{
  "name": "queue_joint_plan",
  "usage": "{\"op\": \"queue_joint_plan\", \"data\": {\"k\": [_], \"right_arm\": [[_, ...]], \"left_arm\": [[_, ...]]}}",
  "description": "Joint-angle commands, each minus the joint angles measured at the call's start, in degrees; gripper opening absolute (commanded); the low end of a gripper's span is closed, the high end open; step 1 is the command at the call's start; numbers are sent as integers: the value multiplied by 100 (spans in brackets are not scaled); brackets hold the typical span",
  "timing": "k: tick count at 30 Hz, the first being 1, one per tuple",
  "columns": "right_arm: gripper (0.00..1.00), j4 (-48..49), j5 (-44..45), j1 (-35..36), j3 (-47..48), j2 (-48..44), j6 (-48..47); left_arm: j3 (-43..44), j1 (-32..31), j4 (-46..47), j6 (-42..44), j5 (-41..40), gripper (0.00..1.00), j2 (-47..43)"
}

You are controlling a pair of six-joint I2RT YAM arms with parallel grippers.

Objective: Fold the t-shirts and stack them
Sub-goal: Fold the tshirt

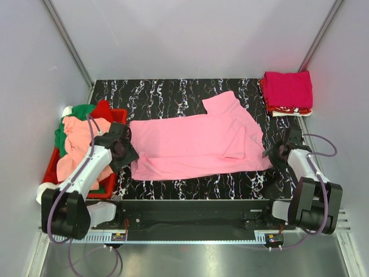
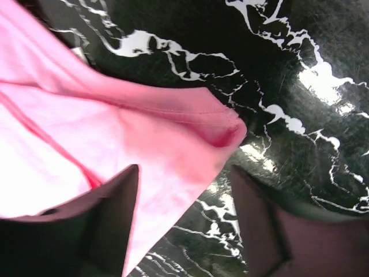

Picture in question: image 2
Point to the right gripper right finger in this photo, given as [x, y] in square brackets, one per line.
[285, 236]

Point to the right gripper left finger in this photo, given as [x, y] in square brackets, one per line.
[86, 236]

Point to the pink t shirt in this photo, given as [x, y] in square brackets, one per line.
[67, 129]

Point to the black marble pattern mat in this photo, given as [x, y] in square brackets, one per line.
[295, 71]

